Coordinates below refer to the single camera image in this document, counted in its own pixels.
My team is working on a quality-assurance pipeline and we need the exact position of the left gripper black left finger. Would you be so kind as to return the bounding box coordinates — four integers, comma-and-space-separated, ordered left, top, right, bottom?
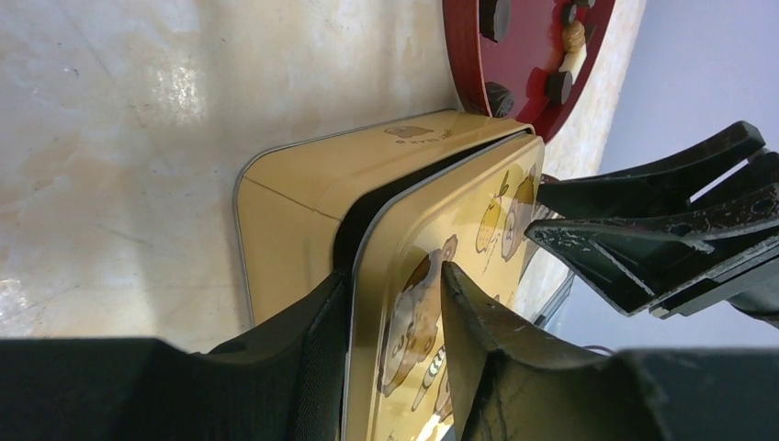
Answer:
1, 271, 348, 440

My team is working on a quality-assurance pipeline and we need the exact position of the gold box lid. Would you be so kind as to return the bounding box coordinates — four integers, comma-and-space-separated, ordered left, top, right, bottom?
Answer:
341, 131, 544, 440

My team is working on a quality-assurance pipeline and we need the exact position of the gold chocolate box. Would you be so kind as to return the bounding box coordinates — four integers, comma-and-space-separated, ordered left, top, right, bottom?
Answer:
234, 109, 542, 324

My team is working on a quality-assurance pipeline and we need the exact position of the red round tray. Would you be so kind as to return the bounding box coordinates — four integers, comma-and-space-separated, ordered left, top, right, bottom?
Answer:
442, 1, 615, 141

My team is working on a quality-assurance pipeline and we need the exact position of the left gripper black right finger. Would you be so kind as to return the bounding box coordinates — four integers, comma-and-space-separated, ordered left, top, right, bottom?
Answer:
441, 262, 778, 440

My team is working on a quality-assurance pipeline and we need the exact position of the dark round chocolate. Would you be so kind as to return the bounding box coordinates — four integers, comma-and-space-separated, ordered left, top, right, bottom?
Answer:
485, 82, 514, 118
545, 71, 573, 105

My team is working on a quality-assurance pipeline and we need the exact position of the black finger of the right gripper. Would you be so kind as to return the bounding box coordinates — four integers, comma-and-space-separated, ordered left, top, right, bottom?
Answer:
536, 121, 765, 220
526, 184, 778, 319

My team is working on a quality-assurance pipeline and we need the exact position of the tan ridged chocolate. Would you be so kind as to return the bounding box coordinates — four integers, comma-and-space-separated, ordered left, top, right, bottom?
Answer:
561, 20, 587, 53

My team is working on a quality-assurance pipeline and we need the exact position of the white square chocolate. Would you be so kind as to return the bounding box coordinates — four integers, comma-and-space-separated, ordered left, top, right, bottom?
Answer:
559, 44, 587, 83

